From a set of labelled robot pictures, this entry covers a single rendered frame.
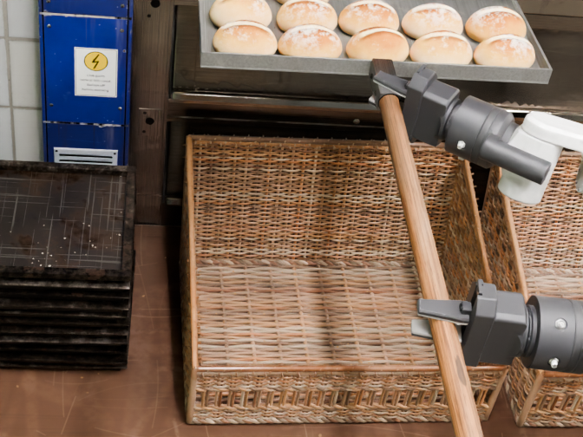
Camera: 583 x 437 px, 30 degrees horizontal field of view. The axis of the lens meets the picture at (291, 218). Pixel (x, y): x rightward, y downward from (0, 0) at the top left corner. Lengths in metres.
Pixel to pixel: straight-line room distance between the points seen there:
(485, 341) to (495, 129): 0.37
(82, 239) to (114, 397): 0.29
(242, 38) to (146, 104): 0.46
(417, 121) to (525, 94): 0.56
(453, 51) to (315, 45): 0.22
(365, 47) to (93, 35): 0.51
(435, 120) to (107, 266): 0.61
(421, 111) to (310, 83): 0.48
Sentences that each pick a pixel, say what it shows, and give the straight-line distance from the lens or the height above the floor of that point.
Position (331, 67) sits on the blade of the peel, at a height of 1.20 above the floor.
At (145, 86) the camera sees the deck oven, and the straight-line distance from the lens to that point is 2.05.
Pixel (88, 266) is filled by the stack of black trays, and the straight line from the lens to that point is 1.84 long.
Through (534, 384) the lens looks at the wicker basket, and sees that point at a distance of 1.97.
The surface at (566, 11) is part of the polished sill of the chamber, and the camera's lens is 2.07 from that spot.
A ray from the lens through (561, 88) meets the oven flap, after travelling 2.16.
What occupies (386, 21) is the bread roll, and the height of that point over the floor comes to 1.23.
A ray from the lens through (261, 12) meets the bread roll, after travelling 1.74.
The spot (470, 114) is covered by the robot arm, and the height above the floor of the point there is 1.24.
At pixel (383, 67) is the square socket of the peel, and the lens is 1.67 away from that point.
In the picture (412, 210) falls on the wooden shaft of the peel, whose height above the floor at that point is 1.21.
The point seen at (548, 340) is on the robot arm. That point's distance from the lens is 1.31.
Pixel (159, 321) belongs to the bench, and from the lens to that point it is 2.09.
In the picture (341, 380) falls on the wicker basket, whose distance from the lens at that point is 1.88.
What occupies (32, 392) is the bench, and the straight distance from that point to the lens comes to 1.98.
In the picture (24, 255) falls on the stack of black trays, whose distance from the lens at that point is 1.86.
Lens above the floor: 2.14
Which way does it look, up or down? 42 degrees down
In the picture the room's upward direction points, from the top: 10 degrees clockwise
